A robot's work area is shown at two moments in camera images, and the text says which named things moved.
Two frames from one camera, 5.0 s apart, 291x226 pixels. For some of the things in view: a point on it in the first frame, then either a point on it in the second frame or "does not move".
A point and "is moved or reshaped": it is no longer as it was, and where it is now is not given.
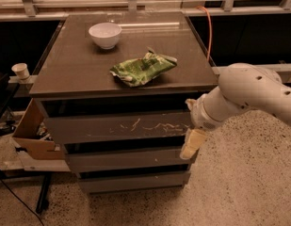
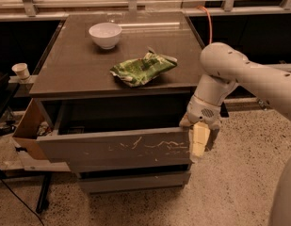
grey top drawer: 69,131 is moved or reshaped
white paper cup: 21,70 does not move
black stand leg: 42,203 does not move
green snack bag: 135,72 does not move
